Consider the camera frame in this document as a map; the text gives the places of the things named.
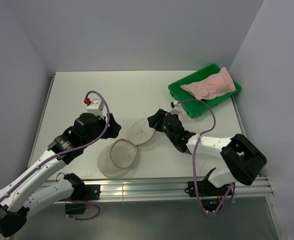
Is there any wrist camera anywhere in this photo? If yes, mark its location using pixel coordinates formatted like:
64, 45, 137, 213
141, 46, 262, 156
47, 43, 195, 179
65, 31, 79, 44
84, 97, 104, 118
169, 100, 183, 115

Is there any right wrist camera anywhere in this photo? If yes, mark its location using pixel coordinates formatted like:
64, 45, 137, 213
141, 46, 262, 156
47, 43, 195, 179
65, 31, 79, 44
169, 100, 183, 115

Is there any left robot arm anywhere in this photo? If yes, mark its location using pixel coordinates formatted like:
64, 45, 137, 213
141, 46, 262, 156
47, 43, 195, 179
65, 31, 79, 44
0, 113, 121, 237

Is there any pink bra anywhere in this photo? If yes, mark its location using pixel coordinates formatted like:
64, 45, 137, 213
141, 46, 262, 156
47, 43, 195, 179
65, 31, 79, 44
180, 67, 236, 100

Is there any aluminium table frame rail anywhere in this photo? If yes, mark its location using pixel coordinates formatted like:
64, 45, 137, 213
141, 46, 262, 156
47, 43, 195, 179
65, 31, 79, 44
10, 176, 274, 205

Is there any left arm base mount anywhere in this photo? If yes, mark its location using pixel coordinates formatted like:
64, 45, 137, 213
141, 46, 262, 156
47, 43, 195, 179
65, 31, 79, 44
65, 184, 101, 216

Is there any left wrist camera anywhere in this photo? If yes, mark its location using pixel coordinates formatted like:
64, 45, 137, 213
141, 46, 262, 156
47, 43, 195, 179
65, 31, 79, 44
84, 97, 104, 118

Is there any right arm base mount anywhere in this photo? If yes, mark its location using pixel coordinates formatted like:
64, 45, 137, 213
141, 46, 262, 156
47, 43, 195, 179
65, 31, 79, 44
197, 180, 226, 212

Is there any green plastic tray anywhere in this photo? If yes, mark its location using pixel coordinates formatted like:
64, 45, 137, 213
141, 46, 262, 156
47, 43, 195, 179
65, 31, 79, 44
168, 63, 241, 119

